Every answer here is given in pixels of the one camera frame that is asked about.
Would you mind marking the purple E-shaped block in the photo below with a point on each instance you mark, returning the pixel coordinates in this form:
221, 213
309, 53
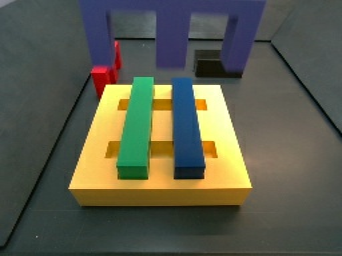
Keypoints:
173, 27

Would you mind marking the yellow slotted board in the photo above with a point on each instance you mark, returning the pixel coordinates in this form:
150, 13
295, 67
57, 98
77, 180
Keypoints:
225, 186

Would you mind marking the blue bar block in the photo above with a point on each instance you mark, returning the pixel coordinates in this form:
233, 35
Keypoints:
189, 157

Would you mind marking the green bar block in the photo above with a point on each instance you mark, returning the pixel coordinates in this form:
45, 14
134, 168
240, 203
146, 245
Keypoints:
133, 162

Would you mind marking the red E-shaped block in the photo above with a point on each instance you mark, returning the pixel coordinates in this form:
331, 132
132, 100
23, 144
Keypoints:
106, 75

